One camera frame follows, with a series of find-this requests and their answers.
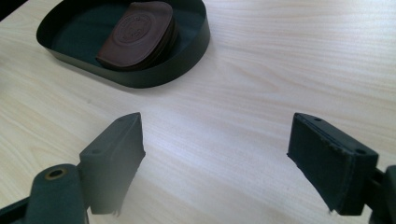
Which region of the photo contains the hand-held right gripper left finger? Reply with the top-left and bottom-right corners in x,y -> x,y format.
78,112 -> 147,217

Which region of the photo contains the black key rack with tray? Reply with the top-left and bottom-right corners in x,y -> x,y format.
35,0 -> 211,90

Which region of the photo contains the brown leather pouch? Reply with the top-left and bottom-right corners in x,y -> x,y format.
95,0 -> 179,72

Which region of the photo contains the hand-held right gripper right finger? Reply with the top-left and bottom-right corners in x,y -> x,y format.
286,112 -> 380,217

